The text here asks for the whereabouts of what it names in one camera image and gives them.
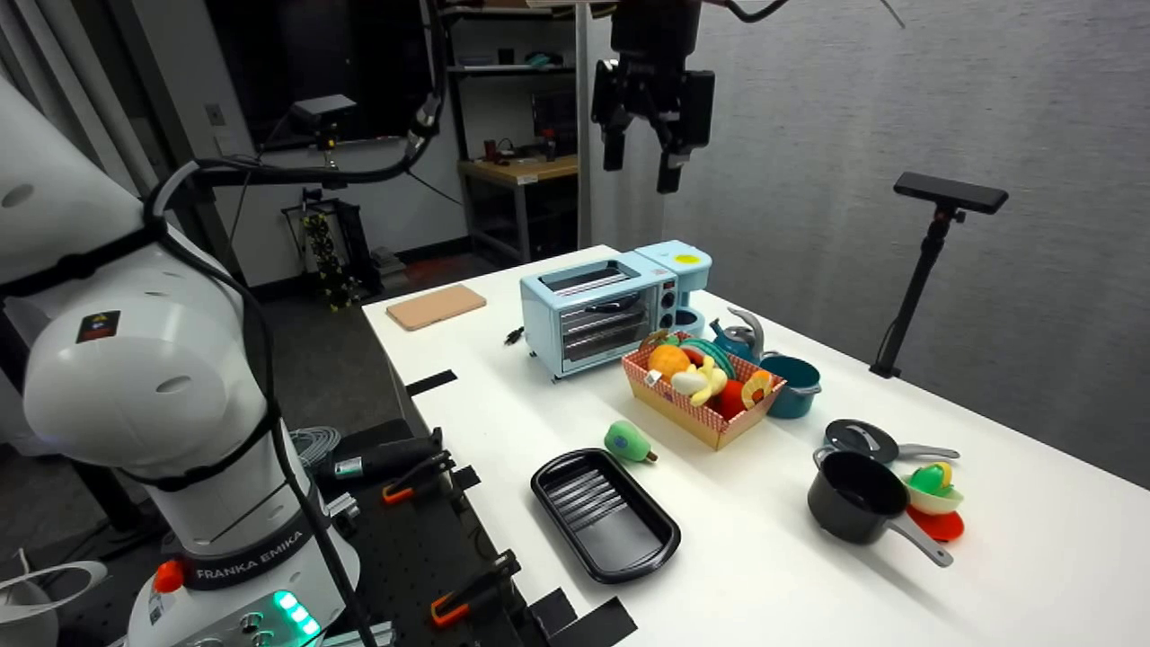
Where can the black tripod camera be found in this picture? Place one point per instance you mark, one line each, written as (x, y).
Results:
(323, 109)

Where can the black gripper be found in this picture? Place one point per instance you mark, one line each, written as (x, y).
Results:
(658, 134)

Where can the red toy plate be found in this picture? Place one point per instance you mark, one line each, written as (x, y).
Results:
(938, 527)

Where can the black camera bar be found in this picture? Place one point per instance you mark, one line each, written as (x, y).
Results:
(955, 190)

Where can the blue toy toaster oven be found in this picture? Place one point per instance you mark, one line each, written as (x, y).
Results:
(588, 318)

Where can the wooden workbench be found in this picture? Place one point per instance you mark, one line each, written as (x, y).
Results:
(524, 170)

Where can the black base platform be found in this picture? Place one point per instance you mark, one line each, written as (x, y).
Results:
(398, 562)

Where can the black shelf rack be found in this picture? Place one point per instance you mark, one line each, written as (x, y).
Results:
(503, 70)

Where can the teal toy kettle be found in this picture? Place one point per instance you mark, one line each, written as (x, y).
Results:
(742, 332)

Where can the red tomato plush toy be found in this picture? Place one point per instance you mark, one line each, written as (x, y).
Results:
(726, 401)

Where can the green pear plush toy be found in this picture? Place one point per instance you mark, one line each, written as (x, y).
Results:
(628, 441)

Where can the black wall monitor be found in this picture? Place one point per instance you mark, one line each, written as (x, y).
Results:
(335, 46)

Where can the teal bowl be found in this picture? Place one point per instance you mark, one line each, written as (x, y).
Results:
(795, 388)

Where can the black camera stand pole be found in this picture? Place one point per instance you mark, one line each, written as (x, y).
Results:
(916, 290)

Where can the black handheld tool teal band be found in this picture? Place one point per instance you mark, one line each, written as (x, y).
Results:
(383, 457)

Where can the green watermelon slice plush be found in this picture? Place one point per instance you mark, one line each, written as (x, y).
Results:
(709, 351)

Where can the corn toy in white cup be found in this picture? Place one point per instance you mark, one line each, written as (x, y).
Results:
(933, 485)

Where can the black table bracket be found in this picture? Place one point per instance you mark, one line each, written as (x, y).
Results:
(432, 381)

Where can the black ribbed tray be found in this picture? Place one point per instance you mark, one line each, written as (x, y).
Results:
(606, 515)

